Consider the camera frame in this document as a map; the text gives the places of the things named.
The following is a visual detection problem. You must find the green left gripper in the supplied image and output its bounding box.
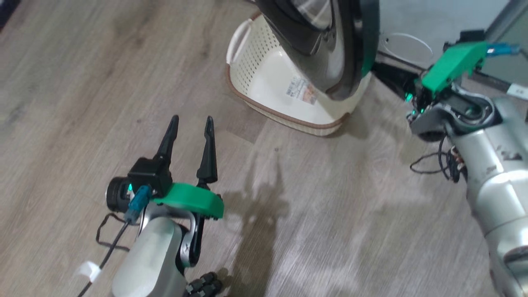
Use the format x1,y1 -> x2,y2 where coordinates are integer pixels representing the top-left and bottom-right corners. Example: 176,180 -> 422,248
152,115 -> 224,219

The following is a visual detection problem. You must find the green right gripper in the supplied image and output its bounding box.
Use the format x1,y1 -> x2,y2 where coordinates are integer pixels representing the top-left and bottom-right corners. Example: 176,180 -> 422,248
371,41 -> 489,113

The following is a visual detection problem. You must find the dark round washing machine door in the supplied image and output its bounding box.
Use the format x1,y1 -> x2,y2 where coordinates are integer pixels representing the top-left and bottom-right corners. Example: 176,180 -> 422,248
254,0 -> 380,101

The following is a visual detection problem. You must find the white washing machine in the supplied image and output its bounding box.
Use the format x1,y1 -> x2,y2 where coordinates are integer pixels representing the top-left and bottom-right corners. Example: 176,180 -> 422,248
377,0 -> 510,68

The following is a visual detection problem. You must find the printed basket label sticker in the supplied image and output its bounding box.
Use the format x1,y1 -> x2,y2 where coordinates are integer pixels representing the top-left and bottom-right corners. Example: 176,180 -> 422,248
286,78 -> 318,104

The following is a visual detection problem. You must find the cream perforated laundry basket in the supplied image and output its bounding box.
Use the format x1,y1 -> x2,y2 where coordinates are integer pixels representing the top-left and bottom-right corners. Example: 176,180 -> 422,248
226,12 -> 372,137

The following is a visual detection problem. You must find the round white filter cover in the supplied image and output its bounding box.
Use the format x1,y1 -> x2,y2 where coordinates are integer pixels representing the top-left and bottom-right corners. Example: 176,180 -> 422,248
382,33 -> 434,62

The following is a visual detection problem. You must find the white tape tag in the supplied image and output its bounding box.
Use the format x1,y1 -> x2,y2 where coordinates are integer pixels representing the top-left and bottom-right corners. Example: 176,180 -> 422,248
76,261 -> 101,284

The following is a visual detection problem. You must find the blue left cable connector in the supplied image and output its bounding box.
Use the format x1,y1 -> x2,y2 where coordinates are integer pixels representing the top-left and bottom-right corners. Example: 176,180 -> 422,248
125,186 -> 151,223

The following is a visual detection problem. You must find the blue cable connector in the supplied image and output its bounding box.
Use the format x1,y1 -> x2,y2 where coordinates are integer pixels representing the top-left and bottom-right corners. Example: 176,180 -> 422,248
125,186 -> 151,223
487,42 -> 521,56

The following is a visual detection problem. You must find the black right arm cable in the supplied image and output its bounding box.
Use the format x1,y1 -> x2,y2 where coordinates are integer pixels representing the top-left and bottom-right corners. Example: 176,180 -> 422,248
410,136 -> 469,184

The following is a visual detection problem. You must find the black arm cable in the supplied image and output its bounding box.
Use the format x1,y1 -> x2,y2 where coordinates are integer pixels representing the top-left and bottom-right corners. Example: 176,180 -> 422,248
76,212 -> 139,297
410,136 -> 469,184

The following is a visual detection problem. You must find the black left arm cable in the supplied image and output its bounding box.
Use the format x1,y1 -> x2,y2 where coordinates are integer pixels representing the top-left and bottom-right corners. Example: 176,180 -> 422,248
76,212 -> 139,297

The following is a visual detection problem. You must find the blue right cable connector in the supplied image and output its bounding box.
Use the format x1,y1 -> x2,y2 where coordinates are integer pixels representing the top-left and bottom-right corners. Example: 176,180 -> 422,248
487,42 -> 521,56

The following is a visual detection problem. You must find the black corrugated cable conduit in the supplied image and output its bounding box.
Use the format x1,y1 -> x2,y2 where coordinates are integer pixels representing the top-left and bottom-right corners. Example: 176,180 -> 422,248
185,271 -> 223,297

